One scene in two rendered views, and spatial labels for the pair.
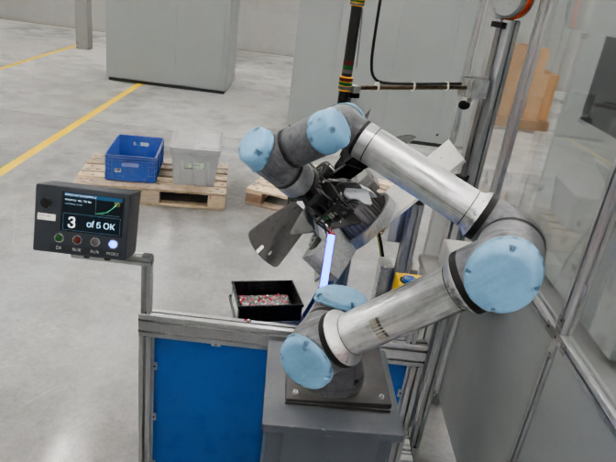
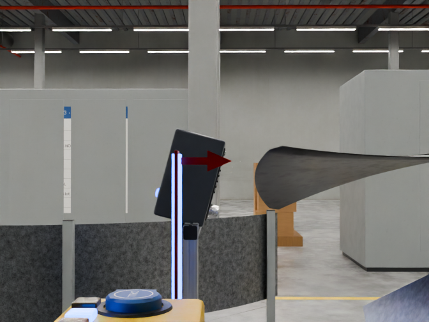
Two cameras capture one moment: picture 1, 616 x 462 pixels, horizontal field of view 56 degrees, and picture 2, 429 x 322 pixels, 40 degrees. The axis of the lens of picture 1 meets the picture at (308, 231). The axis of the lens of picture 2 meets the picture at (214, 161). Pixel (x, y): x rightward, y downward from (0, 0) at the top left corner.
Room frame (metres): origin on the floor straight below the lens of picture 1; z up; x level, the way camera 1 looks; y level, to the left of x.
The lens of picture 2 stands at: (1.63, -0.74, 1.17)
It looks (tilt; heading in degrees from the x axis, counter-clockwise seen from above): 1 degrees up; 93
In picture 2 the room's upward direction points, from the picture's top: straight up
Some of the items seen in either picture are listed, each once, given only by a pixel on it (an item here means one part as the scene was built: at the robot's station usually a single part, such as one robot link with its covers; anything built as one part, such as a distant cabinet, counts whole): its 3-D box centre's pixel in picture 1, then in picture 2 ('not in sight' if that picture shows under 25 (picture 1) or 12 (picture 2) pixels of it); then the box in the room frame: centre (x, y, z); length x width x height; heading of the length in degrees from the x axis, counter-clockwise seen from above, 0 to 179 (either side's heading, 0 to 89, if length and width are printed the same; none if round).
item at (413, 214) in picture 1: (389, 330); not in sight; (2.05, -0.38, 0.58); 0.09 x 0.05 x 1.15; 2
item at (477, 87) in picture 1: (474, 87); not in sight; (2.28, -0.55, 1.55); 0.10 x 0.07 x 0.09; 127
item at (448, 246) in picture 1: (463, 258); not in sight; (2.11, -0.63, 0.92); 0.17 x 0.16 x 0.11; 92
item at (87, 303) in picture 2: not in sight; (86, 303); (1.52, -0.32, 1.08); 0.02 x 0.02 x 0.01; 2
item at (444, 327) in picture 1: (433, 369); not in sight; (2.04, -0.60, 0.42); 0.04 x 0.04 x 0.83; 2
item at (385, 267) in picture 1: (392, 286); not in sight; (2.14, -0.38, 0.73); 0.15 x 0.09 x 0.22; 92
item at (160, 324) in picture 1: (283, 337); not in sight; (1.54, 0.03, 0.82); 0.90 x 0.04 x 0.08; 92
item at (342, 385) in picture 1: (333, 359); not in sight; (1.12, -0.10, 1.07); 0.15 x 0.15 x 0.10
